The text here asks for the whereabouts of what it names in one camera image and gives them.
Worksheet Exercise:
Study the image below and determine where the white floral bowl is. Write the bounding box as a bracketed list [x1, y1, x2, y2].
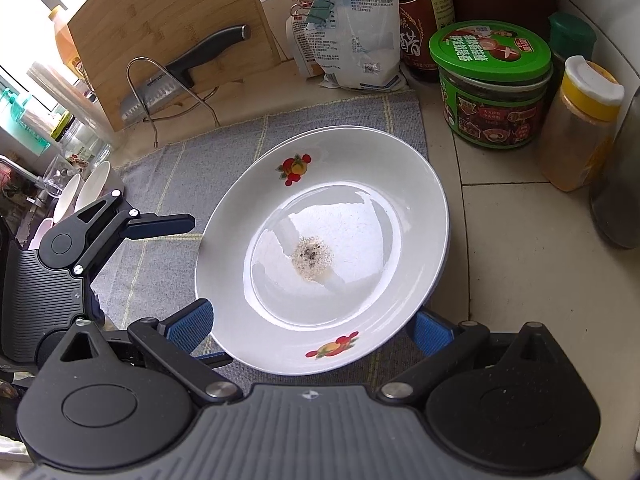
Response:
[75, 161, 123, 211]
[52, 172, 83, 223]
[27, 217, 53, 251]

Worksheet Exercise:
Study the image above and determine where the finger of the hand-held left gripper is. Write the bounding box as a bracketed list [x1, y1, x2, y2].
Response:
[192, 351, 234, 367]
[72, 190, 197, 277]

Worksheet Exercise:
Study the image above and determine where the metal wire rack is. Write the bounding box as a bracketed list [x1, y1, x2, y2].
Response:
[125, 56, 221, 148]

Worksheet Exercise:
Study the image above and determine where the green cap bottle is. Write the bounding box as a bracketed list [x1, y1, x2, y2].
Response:
[547, 12, 598, 111]

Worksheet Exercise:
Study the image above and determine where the white stained fruit print plate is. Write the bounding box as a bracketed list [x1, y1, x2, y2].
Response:
[194, 127, 451, 376]

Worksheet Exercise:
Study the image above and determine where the green binder clip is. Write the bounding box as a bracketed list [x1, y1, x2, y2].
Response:
[306, 0, 337, 26]

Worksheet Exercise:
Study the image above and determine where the yellow cooking wine bottle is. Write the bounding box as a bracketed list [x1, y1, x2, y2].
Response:
[54, 5, 93, 91]

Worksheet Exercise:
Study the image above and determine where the grey checked placemat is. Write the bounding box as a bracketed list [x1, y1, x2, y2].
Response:
[89, 91, 431, 393]

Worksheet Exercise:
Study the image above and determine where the green dish soap bottle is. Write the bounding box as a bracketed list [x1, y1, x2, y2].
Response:
[0, 85, 51, 156]

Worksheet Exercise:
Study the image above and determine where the yellow cap spice bottle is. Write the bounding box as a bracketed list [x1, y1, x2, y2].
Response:
[537, 55, 626, 193]

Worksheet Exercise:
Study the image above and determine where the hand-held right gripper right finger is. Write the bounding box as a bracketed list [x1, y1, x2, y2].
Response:
[376, 310, 558, 406]

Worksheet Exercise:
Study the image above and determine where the green black flat container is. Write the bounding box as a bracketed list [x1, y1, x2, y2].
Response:
[50, 112, 76, 141]

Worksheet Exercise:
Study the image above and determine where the green lid jar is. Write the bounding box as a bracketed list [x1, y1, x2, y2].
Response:
[428, 21, 553, 150]

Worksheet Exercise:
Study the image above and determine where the clear glass mug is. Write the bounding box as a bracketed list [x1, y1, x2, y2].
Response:
[42, 152, 81, 201]

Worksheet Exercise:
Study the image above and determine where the black handled kitchen knife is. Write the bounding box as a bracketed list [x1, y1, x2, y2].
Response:
[119, 24, 252, 122]

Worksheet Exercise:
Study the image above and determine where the white red print bag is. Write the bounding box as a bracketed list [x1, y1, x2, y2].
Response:
[285, 7, 321, 78]

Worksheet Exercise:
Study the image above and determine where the stack of clear plastic cups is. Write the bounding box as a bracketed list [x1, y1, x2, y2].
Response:
[27, 62, 121, 148]

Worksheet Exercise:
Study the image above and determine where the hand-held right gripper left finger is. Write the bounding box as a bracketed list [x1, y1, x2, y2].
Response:
[60, 299, 244, 407]

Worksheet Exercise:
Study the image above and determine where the dark sauce bottle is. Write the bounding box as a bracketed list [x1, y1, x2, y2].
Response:
[397, 0, 456, 83]

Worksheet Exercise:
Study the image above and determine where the clear glass jar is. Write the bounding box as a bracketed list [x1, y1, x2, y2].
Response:
[62, 120, 113, 171]

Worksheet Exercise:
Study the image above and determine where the white blue print bag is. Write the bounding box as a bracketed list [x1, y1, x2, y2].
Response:
[304, 0, 407, 93]

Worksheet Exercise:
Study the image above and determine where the bamboo cutting board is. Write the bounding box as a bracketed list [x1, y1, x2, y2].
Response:
[66, 0, 281, 133]

